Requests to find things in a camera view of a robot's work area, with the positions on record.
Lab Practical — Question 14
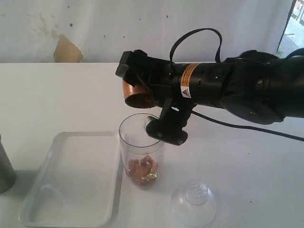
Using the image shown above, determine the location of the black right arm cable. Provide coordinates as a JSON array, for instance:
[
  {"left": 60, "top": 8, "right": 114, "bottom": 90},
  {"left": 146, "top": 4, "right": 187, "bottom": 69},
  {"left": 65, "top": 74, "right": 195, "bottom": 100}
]
[{"left": 170, "top": 28, "right": 304, "bottom": 142}]

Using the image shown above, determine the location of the grey metal cup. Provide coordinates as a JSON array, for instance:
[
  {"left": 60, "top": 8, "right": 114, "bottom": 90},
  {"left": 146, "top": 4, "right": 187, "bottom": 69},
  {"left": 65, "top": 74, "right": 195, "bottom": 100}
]
[{"left": 0, "top": 142, "right": 17, "bottom": 194}]

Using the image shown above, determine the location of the brown wooden cup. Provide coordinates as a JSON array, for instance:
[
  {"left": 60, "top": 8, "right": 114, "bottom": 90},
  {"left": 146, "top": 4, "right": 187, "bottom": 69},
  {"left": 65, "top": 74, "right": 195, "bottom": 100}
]
[{"left": 122, "top": 80, "right": 155, "bottom": 109}]

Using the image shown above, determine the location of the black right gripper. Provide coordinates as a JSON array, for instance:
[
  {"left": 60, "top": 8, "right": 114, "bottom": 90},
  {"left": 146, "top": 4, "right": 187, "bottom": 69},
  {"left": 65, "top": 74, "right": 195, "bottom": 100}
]
[{"left": 115, "top": 49, "right": 197, "bottom": 124}]

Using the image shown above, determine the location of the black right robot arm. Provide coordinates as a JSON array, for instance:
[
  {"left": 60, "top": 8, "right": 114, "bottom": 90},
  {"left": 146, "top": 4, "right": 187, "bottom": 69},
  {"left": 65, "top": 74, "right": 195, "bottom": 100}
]
[{"left": 116, "top": 49, "right": 304, "bottom": 125}]

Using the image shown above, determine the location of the clear plastic dome lid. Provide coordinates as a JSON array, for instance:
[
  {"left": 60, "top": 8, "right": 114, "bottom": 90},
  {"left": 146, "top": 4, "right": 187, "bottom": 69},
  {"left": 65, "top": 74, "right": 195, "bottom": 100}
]
[{"left": 170, "top": 179, "right": 217, "bottom": 228}]

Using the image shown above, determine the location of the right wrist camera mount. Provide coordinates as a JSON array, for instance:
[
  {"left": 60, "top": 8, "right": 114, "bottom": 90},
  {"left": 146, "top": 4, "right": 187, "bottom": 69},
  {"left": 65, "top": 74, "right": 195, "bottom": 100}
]
[{"left": 145, "top": 105, "right": 192, "bottom": 146}]

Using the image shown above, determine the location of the clear glass jar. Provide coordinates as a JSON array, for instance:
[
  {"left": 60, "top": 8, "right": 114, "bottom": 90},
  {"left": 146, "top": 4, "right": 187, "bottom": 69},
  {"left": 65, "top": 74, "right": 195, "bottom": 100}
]
[{"left": 118, "top": 113, "right": 165, "bottom": 189}]

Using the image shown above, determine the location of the clear plastic tray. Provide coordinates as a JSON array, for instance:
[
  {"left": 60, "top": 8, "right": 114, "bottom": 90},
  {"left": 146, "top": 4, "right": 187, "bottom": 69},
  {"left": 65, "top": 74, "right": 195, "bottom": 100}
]
[{"left": 19, "top": 131, "right": 120, "bottom": 228}]

